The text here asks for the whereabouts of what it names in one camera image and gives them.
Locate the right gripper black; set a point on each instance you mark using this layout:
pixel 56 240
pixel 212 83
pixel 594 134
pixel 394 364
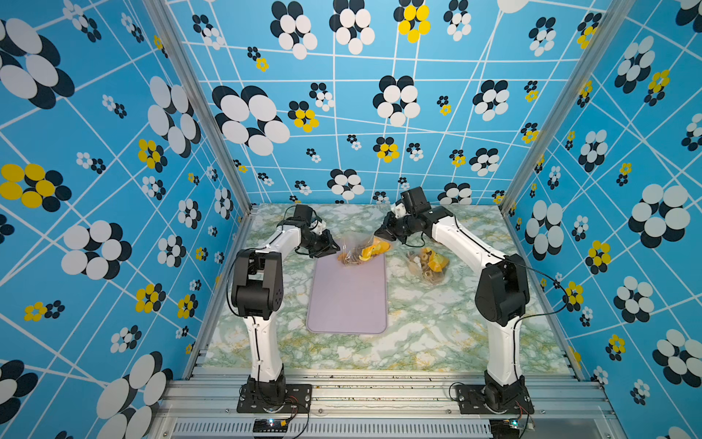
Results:
pixel 384 233

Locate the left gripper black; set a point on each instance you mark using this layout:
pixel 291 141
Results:
pixel 325 251

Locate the ziploc bag of cookies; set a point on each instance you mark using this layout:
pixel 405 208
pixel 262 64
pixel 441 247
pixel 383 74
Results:
pixel 428 265
pixel 358 248

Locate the lilac plastic tray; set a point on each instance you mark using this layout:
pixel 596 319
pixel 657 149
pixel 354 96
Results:
pixel 349 299

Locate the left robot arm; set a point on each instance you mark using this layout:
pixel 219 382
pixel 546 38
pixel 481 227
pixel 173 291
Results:
pixel 255 294

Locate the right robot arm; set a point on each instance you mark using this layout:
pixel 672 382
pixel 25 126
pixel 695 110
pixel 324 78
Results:
pixel 501 296

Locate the left controller board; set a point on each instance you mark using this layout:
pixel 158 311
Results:
pixel 270 426

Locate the controller board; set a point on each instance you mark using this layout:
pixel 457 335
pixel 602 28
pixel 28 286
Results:
pixel 270 426
pixel 506 429

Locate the right controller board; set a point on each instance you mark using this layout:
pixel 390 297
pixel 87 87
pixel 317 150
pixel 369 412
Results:
pixel 506 429

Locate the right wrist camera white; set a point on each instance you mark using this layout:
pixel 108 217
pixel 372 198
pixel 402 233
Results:
pixel 399 210

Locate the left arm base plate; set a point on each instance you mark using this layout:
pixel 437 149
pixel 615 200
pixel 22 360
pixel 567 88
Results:
pixel 274 398

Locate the aluminium front rail frame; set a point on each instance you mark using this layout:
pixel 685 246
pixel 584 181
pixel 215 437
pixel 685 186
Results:
pixel 383 404

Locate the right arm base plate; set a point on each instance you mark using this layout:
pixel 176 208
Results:
pixel 512 400

